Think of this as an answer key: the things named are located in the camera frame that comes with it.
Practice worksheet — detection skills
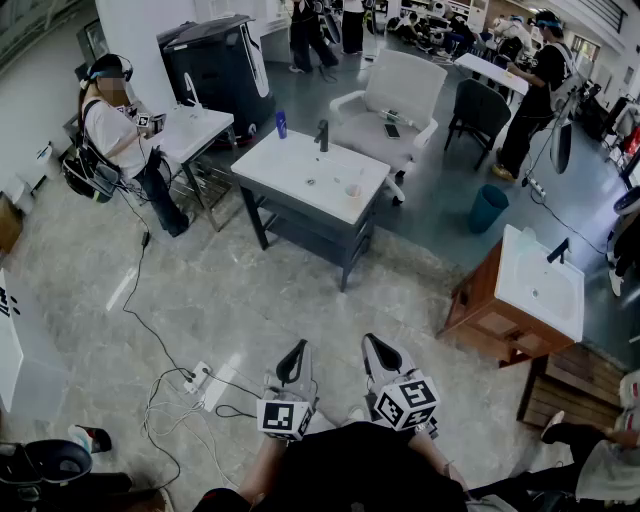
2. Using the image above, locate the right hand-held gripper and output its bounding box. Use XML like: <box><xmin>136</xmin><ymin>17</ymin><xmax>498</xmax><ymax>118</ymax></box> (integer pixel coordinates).
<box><xmin>360</xmin><ymin>332</ymin><xmax>442</xmax><ymax>433</ymax></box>

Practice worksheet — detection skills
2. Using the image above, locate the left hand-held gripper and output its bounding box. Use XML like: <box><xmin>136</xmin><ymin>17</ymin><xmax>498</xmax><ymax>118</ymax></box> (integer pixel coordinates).
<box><xmin>256</xmin><ymin>339</ymin><xmax>320</xmax><ymax>443</ymax></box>

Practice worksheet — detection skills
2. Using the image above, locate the person's right forearm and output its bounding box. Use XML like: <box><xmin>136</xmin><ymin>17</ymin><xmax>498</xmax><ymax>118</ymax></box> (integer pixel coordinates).
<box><xmin>409</xmin><ymin>428</ymin><xmax>470</xmax><ymax>494</ymax></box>

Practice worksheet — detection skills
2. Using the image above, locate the person's left forearm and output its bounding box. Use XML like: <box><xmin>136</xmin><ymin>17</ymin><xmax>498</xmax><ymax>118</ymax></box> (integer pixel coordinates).
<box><xmin>237</xmin><ymin>434</ymin><xmax>292</xmax><ymax>502</ymax></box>

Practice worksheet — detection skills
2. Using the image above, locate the wooden vanity cabinet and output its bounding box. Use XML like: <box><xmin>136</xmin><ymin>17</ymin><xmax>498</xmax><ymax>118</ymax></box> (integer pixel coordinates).
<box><xmin>435</xmin><ymin>239</ymin><xmax>577</xmax><ymax>369</ymax></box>

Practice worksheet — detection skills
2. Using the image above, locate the person's black shirt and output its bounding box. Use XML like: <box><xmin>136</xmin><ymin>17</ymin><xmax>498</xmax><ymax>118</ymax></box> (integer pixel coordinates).
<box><xmin>192</xmin><ymin>421</ymin><xmax>470</xmax><ymax>512</ymax></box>

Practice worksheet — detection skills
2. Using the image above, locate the dark metal washbasin stand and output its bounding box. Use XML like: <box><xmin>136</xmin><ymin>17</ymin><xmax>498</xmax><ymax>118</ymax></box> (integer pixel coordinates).
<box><xmin>238</xmin><ymin>174</ymin><xmax>384</xmax><ymax>293</ymax></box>

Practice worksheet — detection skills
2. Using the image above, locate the teal waste bin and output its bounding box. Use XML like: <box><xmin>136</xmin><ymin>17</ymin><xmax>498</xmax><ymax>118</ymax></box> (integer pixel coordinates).
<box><xmin>467</xmin><ymin>183</ymin><xmax>511</xmax><ymax>235</ymax></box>

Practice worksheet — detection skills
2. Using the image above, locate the wooden slat pallet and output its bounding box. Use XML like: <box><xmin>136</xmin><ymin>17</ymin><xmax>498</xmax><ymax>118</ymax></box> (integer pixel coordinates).
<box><xmin>516</xmin><ymin>343</ymin><xmax>627</xmax><ymax>432</ymax></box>

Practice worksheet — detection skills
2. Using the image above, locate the chrome metal stand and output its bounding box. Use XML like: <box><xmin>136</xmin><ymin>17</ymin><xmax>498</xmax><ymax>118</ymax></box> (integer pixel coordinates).
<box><xmin>178</xmin><ymin>127</ymin><xmax>242</xmax><ymax>233</ymax></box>

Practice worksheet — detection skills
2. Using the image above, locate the clear plastic bottle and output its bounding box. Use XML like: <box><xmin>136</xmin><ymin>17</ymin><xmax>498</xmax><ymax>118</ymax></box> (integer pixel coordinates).
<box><xmin>380</xmin><ymin>108</ymin><xmax>415</xmax><ymax>127</ymax></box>

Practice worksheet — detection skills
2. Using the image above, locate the white plastic jug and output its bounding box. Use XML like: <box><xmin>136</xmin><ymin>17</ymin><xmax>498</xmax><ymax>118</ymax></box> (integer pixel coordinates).
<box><xmin>618</xmin><ymin>370</ymin><xmax>640</xmax><ymax>407</ymax></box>
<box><xmin>614</xmin><ymin>406</ymin><xmax>640</xmax><ymax>432</ymax></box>

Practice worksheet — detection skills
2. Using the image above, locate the black device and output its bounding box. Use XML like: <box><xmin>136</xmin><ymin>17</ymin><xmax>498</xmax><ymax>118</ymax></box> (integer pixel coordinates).
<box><xmin>0</xmin><ymin>438</ymin><xmax>134</xmax><ymax>512</ymax></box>

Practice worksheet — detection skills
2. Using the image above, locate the dark grey chair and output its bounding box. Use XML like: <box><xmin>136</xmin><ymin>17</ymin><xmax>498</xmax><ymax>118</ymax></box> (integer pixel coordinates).
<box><xmin>443</xmin><ymin>77</ymin><xmax>513</xmax><ymax>172</ymax></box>

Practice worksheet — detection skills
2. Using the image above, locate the white office chair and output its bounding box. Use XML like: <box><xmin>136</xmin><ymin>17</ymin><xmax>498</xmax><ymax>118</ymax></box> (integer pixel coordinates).
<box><xmin>328</xmin><ymin>47</ymin><xmax>449</xmax><ymax>207</ymax></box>

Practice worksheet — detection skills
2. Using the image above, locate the white board with black marks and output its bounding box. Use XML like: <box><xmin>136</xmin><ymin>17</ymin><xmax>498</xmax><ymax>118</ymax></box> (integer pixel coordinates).
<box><xmin>0</xmin><ymin>269</ymin><xmax>25</xmax><ymax>414</ymax></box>

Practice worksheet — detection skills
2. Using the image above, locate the white faucet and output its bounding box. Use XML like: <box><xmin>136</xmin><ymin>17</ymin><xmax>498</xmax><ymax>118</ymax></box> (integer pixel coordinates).
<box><xmin>182</xmin><ymin>72</ymin><xmax>207</xmax><ymax>113</ymax></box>

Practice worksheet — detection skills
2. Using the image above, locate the black machine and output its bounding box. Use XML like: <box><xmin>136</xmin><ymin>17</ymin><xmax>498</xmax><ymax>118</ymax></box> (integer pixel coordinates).
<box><xmin>156</xmin><ymin>14</ymin><xmax>276</xmax><ymax>148</ymax></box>

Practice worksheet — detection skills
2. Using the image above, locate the white table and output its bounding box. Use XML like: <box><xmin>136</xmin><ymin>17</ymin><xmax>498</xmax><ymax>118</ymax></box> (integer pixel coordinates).
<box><xmin>453</xmin><ymin>51</ymin><xmax>531</xmax><ymax>98</ymax></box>

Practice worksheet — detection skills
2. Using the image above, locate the cardboard box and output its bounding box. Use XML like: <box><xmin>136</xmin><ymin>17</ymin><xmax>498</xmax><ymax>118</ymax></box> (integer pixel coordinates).
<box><xmin>0</xmin><ymin>191</ymin><xmax>24</xmax><ymax>254</ymax></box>

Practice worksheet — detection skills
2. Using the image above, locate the white cable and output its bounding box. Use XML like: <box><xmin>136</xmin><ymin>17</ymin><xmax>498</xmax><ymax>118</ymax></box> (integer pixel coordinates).
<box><xmin>140</xmin><ymin>368</ymin><xmax>242</xmax><ymax>491</ymax></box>

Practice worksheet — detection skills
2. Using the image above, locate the black cable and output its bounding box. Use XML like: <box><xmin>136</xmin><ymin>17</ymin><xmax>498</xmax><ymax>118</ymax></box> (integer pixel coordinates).
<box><xmin>121</xmin><ymin>192</ymin><xmax>198</xmax><ymax>380</ymax></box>
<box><xmin>529</xmin><ymin>189</ymin><xmax>609</xmax><ymax>257</ymax></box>

